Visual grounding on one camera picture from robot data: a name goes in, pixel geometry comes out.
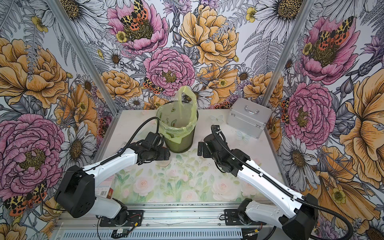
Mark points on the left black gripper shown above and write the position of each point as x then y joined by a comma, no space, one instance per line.
161,151

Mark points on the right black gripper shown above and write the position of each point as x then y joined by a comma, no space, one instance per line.
205,152

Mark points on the jar with red-brown lid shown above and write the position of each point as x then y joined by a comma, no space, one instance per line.
163,164

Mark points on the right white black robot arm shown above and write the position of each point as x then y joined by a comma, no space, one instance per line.
286,212

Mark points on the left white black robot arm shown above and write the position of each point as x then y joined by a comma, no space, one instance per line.
77,191

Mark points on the black mesh trash bin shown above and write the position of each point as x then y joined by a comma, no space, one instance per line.
185,145

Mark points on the floral table mat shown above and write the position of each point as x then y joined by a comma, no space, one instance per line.
188,178

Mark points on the yellow-green plastic bin bag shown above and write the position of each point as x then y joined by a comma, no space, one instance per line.
178,117

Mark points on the silver aluminium case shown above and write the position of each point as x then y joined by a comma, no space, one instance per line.
248,117

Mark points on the red white cardboard box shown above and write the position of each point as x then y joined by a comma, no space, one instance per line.
106,188

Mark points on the small green circuit board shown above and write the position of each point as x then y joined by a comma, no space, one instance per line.
119,233

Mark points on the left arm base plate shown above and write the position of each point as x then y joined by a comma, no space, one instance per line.
127,218

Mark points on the aluminium front rail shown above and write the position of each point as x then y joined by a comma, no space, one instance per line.
189,221

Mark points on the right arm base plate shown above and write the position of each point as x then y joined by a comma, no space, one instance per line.
232,217

